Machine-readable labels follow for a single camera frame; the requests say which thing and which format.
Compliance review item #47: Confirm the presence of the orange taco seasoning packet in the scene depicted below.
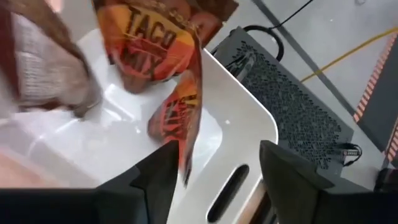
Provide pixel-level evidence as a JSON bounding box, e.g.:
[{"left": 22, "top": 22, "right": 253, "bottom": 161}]
[
  {"left": 146, "top": 30, "right": 205, "bottom": 189},
  {"left": 0, "top": 0, "right": 104, "bottom": 119},
  {"left": 91, "top": 0, "right": 240, "bottom": 95}
]

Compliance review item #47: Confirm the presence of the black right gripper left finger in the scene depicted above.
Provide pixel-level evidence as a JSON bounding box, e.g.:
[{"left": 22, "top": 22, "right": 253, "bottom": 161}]
[{"left": 95, "top": 139, "right": 181, "bottom": 224}]

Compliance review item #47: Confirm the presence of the black plugged-in cable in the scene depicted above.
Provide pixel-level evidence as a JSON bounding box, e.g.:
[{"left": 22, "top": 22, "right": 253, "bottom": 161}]
[{"left": 340, "top": 142, "right": 364, "bottom": 168}]

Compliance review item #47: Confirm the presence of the black hazard-striped floor mat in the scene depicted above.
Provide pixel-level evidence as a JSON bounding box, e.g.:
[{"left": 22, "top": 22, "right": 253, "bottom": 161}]
[{"left": 352, "top": 30, "right": 398, "bottom": 170}]

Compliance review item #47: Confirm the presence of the white plastic bin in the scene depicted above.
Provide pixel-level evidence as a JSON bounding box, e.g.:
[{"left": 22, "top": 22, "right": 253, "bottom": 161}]
[{"left": 0, "top": 27, "right": 280, "bottom": 224}]

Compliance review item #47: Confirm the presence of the black looped floor cable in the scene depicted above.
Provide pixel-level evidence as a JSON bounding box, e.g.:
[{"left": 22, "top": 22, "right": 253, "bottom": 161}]
[{"left": 241, "top": 0, "right": 315, "bottom": 63}]

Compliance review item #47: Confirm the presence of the black perforated computer case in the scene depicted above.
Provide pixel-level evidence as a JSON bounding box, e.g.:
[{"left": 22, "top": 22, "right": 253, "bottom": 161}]
[{"left": 210, "top": 26, "right": 356, "bottom": 190}]

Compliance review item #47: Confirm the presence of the yellow cable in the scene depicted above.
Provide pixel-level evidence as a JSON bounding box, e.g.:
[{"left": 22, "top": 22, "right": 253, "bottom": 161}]
[{"left": 298, "top": 26, "right": 398, "bottom": 84}]

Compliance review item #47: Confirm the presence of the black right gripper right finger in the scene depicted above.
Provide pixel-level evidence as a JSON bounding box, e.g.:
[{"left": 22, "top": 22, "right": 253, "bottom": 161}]
[{"left": 259, "top": 139, "right": 336, "bottom": 224}]

